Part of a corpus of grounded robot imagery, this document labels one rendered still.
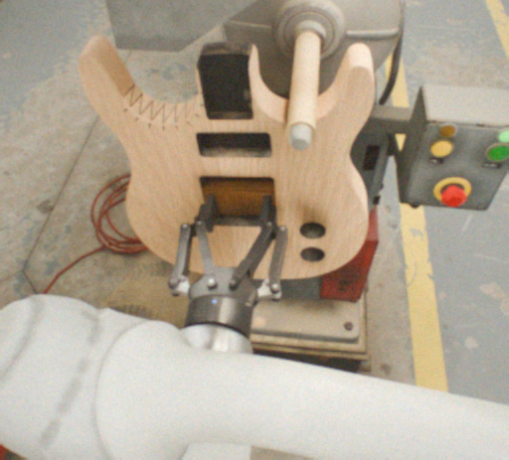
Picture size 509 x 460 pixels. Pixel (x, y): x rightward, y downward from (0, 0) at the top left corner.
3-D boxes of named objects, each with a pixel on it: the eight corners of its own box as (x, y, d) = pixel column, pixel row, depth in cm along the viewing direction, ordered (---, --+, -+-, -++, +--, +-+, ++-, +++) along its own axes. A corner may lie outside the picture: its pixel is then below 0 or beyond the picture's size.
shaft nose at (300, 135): (315, 136, 54) (296, 144, 55) (304, 120, 53) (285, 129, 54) (315, 148, 53) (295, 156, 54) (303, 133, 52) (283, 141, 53)
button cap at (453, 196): (436, 192, 88) (442, 176, 85) (459, 194, 88) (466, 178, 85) (438, 208, 86) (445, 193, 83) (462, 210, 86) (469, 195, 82)
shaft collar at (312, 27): (331, 40, 67) (302, 56, 69) (314, 13, 65) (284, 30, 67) (331, 49, 66) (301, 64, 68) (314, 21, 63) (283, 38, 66)
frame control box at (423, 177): (361, 139, 111) (383, 35, 91) (458, 147, 110) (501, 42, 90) (364, 225, 95) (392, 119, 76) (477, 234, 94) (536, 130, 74)
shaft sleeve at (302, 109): (324, 47, 66) (303, 58, 67) (312, 28, 64) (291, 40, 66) (320, 137, 54) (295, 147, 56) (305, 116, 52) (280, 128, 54)
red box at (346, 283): (321, 233, 163) (335, 151, 135) (360, 236, 162) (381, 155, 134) (319, 300, 147) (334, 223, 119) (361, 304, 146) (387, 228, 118)
